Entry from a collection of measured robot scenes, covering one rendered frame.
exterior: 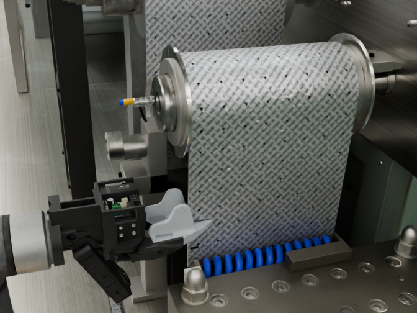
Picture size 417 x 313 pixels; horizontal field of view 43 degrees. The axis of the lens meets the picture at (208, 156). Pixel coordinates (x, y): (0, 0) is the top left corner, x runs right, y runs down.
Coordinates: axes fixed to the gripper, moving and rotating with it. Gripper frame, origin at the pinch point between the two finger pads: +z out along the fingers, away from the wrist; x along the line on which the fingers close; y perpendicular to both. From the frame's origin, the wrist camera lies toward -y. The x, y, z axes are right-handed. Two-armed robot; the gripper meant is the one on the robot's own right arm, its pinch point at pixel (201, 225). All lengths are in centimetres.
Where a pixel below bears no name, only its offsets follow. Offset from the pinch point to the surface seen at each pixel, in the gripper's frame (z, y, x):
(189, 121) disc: -2.4, 16.7, -1.3
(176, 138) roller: -3.0, 12.7, 2.3
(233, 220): 4.5, 0.1, -0.2
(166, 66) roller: -3.0, 20.7, 7.2
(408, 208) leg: 47, -15, 13
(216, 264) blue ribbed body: 1.2, -5.0, -2.9
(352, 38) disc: 22.9, 23.1, 5.5
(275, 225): 11.3, -2.2, -0.3
